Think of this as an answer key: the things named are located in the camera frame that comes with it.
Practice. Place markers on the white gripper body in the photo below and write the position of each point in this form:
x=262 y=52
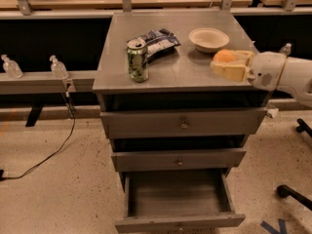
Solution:
x=267 y=69

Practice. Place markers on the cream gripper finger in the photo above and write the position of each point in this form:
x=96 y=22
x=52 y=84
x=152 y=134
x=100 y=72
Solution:
x=244 y=57
x=233 y=72

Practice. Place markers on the orange fruit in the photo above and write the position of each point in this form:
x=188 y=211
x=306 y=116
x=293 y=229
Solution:
x=224 y=56

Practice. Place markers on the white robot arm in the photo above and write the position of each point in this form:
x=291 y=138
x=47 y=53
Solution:
x=295 y=80

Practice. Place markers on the grey top drawer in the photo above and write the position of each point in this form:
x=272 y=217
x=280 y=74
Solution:
x=182 y=122

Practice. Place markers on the grey drawer cabinet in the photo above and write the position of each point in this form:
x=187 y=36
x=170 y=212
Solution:
x=181 y=79

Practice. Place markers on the grey middle drawer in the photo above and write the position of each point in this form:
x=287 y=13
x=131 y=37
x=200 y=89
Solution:
x=177 y=159

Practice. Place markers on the grey open bottom drawer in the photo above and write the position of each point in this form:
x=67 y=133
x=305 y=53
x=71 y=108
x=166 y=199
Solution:
x=177 y=201

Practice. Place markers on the clear water bottle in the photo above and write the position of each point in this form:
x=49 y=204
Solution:
x=287 y=49

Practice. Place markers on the white paper bowl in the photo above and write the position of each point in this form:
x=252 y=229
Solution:
x=208 y=40

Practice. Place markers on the black chair leg upper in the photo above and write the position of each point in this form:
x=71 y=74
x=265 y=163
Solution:
x=303 y=127

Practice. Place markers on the black chair leg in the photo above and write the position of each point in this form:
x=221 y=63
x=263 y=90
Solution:
x=303 y=127
x=285 y=191

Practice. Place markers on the blue white chip bag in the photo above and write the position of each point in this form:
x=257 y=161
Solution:
x=158 y=43

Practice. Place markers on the green soda can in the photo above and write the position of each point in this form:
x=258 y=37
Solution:
x=137 y=60

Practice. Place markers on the black chair leg lower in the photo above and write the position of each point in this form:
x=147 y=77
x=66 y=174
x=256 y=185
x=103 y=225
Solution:
x=285 y=191

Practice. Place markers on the clear sanitizer bottle far left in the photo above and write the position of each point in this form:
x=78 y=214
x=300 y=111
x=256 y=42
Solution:
x=11 y=67

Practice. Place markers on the clear sanitizer bottle near cable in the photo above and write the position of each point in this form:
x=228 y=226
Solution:
x=58 y=68

